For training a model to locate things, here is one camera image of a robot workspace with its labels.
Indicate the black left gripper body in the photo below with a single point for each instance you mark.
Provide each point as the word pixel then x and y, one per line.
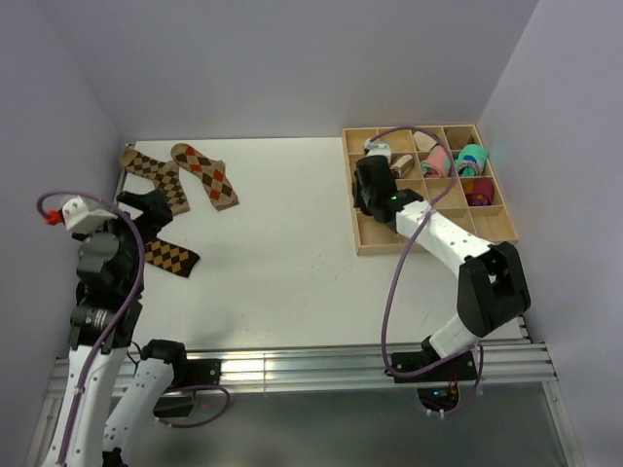
pixel 150 219

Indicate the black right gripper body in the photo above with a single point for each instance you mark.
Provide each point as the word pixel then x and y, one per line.
pixel 361 197

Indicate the brown tan striped sock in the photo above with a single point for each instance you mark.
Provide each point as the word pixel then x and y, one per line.
pixel 401 166

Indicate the tan orange argyle sock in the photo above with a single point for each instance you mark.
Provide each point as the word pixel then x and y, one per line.
pixel 211 173

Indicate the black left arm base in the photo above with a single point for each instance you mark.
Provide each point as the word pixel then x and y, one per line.
pixel 177 403

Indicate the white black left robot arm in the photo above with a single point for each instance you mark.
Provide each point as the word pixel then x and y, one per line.
pixel 88 431

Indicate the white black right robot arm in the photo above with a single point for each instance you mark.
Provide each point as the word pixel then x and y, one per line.
pixel 492 287

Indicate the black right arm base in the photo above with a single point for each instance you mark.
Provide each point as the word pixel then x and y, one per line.
pixel 425 366

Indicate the pink rolled sock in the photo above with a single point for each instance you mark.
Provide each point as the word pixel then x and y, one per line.
pixel 437 164

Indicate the cream rolled sock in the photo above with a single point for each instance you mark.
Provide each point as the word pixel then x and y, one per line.
pixel 424 142

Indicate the brown yellow argyle sock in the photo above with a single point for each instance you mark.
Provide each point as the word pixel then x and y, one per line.
pixel 170 257

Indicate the wooden compartment organizer box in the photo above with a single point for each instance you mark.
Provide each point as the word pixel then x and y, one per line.
pixel 491 222

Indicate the teal rolled sock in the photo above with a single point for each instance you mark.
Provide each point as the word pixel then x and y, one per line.
pixel 471 160

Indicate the tan brown argyle sock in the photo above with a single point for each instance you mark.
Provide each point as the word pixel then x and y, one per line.
pixel 163 175

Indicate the maroon rolled sock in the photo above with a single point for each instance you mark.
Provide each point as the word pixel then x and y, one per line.
pixel 480 192

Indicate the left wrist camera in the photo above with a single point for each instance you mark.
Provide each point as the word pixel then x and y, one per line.
pixel 79 215

